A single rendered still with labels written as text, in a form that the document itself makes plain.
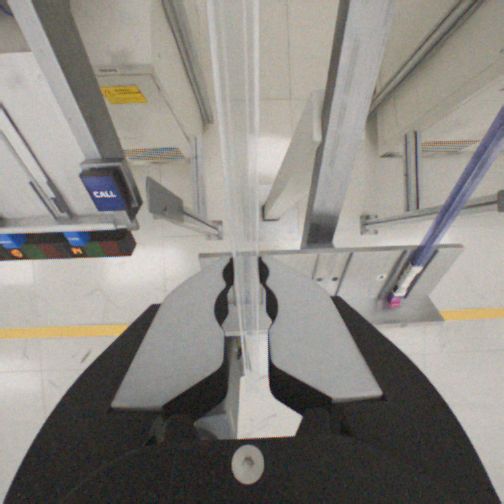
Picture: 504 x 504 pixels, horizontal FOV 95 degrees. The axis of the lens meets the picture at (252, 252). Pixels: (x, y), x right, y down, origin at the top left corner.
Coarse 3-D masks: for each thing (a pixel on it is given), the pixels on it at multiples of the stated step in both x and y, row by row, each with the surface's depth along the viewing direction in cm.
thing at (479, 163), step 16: (496, 128) 19; (480, 144) 21; (496, 144) 20; (480, 160) 21; (464, 176) 22; (480, 176) 22; (464, 192) 23; (448, 208) 24; (432, 224) 27; (448, 224) 25; (432, 240) 27; (416, 256) 29
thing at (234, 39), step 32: (224, 0) 6; (256, 0) 6; (224, 32) 6; (256, 32) 6; (224, 64) 7; (256, 64) 7; (224, 96) 7; (256, 96) 7; (224, 128) 8; (256, 128) 8; (224, 160) 9; (256, 160) 9; (256, 192) 10; (256, 224) 11; (256, 256) 12; (256, 288) 14; (256, 320) 16; (256, 352) 20; (256, 384) 25
